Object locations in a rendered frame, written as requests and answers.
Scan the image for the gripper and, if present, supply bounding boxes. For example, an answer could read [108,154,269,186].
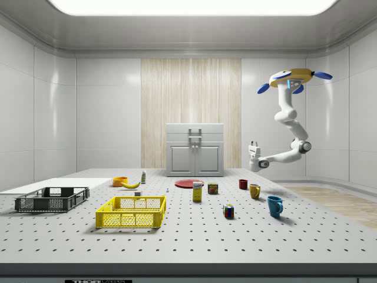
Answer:
[247,140,262,156]

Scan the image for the yellow and white box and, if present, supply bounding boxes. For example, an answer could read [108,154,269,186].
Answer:
[192,181,204,203]

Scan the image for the white board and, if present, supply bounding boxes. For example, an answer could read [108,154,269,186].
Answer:
[0,177,113,196]

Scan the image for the blue mug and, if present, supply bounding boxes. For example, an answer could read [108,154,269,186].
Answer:
[267,196,284,219]

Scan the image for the red plate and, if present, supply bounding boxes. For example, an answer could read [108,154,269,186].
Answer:
[174,179,205,189]

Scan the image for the yellow basket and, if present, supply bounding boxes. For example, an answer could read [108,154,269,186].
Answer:
[95,195,167,229]

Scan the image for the dark grey basket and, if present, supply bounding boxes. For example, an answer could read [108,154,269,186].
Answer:
[14,186,91,213]

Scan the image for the white cabinet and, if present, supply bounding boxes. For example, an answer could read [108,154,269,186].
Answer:
[166,123,224,177]

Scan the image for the yellow mug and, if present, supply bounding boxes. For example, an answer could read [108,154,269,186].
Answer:
[249,183,262,200]

